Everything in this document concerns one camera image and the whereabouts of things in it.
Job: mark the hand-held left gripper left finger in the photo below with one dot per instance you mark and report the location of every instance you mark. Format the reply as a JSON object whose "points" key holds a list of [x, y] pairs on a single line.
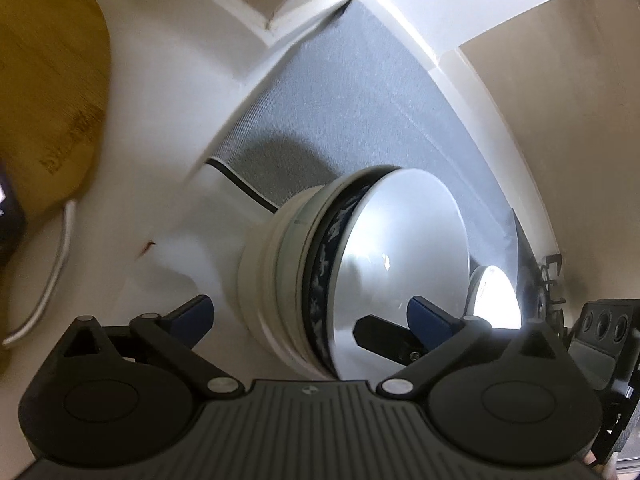
{"points": [[196, 314]]}

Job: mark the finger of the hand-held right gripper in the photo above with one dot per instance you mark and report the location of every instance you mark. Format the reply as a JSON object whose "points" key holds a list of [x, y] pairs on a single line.
{"points": [[550, 290]]}

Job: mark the white bowl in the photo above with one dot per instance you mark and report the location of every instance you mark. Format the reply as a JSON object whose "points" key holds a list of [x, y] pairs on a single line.
{"points": [[270, 280]]}

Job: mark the grey textured mat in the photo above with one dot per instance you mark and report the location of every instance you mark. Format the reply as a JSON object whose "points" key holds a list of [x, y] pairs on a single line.
{"points": [[360, 110]]}

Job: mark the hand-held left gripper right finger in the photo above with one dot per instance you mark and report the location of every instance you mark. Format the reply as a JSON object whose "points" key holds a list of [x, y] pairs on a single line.
{"points": [[427, 319]]}

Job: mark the dark device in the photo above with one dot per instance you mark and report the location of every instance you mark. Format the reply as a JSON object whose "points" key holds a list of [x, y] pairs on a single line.
{"points": [[10, 220]]}

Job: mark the wooden cutting board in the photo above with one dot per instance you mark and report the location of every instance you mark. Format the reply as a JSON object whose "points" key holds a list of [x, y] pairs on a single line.
{"points": [[45, 85]]}

